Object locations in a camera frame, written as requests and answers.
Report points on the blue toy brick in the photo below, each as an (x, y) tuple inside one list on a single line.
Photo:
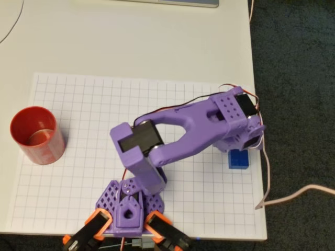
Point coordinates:
[(238, 160)]

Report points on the purple 3D-printed robot arm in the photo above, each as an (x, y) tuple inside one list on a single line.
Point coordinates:
[(188, 123)]

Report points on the red cup with white print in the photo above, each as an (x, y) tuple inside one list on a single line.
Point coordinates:
[(44, 154)]

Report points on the black orange clamp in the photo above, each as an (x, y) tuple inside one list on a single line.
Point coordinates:
[(167, 231), (89, 230)]

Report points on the white grid paper sheet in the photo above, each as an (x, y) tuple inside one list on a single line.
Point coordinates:
[(78, 104)]

